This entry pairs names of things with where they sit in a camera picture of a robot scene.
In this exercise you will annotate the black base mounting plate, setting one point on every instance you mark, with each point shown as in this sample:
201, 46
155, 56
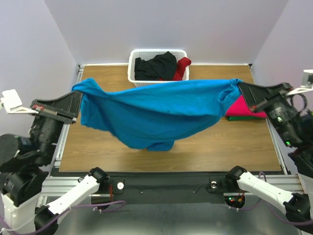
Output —
170, 187

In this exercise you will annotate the black t shirt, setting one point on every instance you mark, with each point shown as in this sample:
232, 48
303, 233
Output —
160, 68

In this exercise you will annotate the red t shirt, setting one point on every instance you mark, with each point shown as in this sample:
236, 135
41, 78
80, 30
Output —
182, 65

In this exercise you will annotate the front aluminium frame rail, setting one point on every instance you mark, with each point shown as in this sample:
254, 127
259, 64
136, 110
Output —
58, 186

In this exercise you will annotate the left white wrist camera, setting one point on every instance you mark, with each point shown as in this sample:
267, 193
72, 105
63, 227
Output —
12, 104

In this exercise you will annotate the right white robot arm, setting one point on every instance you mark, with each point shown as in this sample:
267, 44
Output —
298, 208

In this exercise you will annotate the folded pink t shirt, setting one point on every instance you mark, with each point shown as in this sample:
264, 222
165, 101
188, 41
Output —
240, 109

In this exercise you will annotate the white perforated plastic basket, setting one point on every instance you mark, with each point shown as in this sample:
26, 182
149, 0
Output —
147, 54

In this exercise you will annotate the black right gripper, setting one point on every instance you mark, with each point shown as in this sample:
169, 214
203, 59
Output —
266, 98

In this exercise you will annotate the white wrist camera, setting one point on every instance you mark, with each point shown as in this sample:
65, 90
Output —
12, 104
306, 85

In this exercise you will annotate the right aluminium frame rail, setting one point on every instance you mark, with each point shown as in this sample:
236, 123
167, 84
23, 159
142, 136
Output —
269, 80

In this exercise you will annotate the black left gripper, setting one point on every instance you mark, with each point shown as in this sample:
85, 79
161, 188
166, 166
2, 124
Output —
68, 105

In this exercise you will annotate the folded green t shirt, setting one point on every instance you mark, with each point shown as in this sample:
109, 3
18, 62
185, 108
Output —
239, 118

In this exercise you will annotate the aluminium frame rail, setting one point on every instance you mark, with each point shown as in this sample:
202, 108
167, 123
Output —
58, 186
56, 162
269, 80

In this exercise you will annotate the left aluminium frame rail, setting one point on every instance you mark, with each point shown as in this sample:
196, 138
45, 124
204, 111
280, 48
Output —
56, 162

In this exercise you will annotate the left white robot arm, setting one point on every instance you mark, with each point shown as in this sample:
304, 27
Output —
22, 159

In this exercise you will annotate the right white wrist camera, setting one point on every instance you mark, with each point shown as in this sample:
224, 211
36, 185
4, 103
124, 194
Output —
306, 85

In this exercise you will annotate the blue t shirt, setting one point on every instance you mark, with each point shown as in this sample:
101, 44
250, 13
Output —
154, 117

